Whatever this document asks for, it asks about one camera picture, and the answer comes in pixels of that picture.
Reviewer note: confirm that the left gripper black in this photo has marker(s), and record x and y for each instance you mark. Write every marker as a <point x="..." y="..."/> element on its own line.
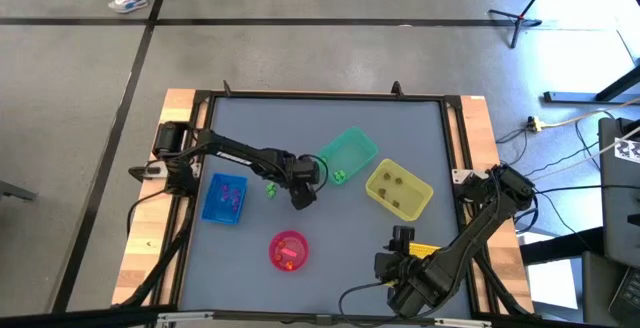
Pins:
<point x="303" y="197"/>

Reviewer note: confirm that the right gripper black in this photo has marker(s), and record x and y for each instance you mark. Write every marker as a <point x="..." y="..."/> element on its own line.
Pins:
<point x="400" y="265"/>

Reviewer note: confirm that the blue plastic basket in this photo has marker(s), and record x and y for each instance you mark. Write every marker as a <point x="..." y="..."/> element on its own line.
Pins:
<point x="212" y="208"/>

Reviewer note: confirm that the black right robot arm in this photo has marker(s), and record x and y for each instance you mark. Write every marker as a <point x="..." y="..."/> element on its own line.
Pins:
<point x="480" y="228"/>

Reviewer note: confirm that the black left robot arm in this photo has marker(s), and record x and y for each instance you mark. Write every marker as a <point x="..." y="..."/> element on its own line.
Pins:
<point x="235" y="150"/>

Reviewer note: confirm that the yellow gripper tag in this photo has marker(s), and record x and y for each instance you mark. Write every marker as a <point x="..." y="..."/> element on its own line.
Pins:
<point x="393" y="283"/>

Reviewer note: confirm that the yellow perforated basket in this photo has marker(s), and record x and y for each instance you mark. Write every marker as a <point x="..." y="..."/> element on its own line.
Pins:
<point x="425" y="249"/>

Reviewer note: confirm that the pink round plastic bowl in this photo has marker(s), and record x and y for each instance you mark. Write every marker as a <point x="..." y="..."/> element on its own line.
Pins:
<point x="300" y="260"/>

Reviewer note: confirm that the teal plastic bin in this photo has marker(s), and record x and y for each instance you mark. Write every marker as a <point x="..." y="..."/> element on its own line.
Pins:
<point x="355" y="150"/>

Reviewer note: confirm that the yellow-green translucent bin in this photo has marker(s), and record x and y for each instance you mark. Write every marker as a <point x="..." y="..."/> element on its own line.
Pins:
<point x="412" y="193"/>

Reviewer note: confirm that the grey-blue table mat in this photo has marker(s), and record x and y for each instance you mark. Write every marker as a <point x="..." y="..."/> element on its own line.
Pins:
<point x="235" y="278"/>

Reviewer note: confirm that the black desk leg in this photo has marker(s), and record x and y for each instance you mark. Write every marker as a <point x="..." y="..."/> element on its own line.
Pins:
<point x="560" y="245"/>
<point x="575" y="98"/>

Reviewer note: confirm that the dark grey box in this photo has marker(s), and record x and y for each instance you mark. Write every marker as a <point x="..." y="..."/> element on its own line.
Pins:
<point x="595" y="288"/>

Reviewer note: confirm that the yellow power plug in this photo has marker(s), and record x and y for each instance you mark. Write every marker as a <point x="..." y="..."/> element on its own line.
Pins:
<point x="537" y="124"/>

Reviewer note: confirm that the black equipment case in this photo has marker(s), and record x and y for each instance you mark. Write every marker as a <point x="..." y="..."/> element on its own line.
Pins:
<point x="617" y="208"/>

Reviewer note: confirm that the black keyboard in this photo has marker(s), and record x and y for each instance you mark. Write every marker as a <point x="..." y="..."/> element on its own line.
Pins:
<point x="630" y="298"/>

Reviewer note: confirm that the white marker paper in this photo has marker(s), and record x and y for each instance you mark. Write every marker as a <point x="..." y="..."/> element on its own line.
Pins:
<point x="629" y="150"/>

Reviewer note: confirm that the black light stand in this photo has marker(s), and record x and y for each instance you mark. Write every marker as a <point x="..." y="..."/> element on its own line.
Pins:
<point x="520" y="19"/>

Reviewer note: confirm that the grey chair foot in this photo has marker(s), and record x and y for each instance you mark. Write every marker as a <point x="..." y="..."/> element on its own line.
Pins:
<point x="15" y="191"/>

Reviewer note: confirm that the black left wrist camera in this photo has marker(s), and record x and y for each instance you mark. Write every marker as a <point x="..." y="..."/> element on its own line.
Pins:
<point x="306" y="172"/>

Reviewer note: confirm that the black camera rig bar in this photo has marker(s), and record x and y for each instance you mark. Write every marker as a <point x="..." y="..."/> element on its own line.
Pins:
<point x="320" y="320"/>

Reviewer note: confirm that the black table frame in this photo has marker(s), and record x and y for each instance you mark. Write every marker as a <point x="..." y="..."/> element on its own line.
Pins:
<point x="325" y="95"/>

